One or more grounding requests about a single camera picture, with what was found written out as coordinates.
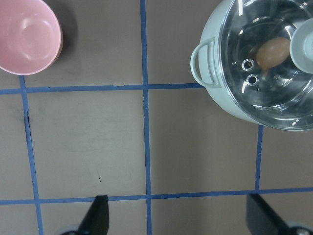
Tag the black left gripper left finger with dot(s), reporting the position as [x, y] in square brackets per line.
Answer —
[96, 220]

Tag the glass pot lid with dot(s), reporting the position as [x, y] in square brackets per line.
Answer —
[280, 97]

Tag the beige egg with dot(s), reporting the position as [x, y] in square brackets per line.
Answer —
[273, 53]

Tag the pale green electric pot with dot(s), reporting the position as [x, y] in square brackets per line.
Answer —
[205, 65]

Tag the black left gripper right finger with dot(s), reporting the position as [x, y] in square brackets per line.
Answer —
[261, 219]

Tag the pink bowl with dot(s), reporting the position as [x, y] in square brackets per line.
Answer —
[31, 37]

